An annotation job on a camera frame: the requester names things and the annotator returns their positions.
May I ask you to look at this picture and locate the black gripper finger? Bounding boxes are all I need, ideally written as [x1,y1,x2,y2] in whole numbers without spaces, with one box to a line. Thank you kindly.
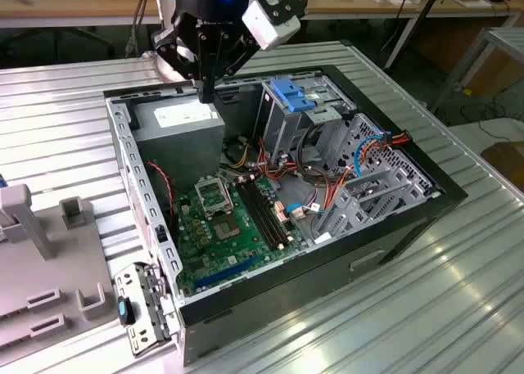
[151,25,200,83]
[195,29,260,104]

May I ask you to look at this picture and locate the orange red power wire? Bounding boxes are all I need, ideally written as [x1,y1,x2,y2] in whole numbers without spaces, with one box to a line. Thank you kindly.
[321,130,414,211]

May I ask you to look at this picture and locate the grey disk bay cage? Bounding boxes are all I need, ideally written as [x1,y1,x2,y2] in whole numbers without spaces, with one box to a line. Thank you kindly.
[313,111,445,246]

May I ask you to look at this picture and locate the grey power supply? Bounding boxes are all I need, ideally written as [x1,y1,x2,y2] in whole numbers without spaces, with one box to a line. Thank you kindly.
[131,97,226,191]

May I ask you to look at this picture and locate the blue drive latch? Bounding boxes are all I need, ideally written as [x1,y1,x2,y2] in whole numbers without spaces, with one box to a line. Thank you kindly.
[269,78,316,113]

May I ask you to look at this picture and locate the grey optical drive cage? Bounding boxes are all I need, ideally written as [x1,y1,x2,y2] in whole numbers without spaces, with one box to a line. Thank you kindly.
[253,73,357,158]

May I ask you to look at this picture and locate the wooden desk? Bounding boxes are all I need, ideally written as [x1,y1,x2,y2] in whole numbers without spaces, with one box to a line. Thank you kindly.
[0,0,524,28]

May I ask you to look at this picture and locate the metal socket cover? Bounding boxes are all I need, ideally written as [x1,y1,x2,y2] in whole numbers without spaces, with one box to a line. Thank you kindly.
[195,176,235,219]

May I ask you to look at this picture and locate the black RAM slot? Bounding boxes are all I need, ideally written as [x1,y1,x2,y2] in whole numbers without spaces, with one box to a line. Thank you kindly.
[235,180,276,250]
[245,178,290,246]

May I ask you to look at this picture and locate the CPU socket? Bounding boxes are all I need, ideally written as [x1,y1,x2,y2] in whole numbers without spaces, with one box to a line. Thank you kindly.
[210,214,242,242]

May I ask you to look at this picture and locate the green motherboard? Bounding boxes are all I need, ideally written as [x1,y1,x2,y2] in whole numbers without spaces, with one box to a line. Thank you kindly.
[174,175,310,297]

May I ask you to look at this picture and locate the blue expansion slot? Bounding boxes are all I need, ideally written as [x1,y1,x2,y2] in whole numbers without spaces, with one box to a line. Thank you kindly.
[192,254,260,291]

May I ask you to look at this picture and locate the black open PC case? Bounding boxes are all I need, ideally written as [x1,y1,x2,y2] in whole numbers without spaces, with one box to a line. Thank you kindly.
[102,64,470,367]

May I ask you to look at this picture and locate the grey parts rack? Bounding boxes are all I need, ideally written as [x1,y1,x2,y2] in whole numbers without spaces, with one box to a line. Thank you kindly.
[0,181,120,363]

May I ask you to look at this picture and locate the black blue latch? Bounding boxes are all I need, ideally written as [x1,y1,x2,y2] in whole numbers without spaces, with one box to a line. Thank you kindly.
[117,295,137,327]

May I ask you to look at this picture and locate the grey metal slot retainer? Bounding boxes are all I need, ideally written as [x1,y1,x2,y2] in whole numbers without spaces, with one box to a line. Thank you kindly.
[113,261,181,358]

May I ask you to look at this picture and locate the brown cardboard box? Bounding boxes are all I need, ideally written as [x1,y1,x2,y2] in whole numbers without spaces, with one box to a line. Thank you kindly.
[481,141,524,187]

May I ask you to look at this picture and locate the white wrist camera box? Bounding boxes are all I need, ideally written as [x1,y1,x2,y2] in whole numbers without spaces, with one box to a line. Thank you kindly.
[241,0,302,51]

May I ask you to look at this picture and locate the yellow wire bundle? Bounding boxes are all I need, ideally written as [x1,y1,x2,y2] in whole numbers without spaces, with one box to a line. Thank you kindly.
[228,138,251,169]

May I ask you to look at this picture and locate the red black fan wire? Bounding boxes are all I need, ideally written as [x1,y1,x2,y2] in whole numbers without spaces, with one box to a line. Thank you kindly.
[146,160,177,228]

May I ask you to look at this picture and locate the black cable loop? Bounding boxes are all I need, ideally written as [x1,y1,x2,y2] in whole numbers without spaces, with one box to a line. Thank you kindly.
[296,124,328,174]

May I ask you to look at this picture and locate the blue data wire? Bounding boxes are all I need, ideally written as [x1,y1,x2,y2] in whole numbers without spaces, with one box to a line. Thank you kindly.
[354,134,388,178]

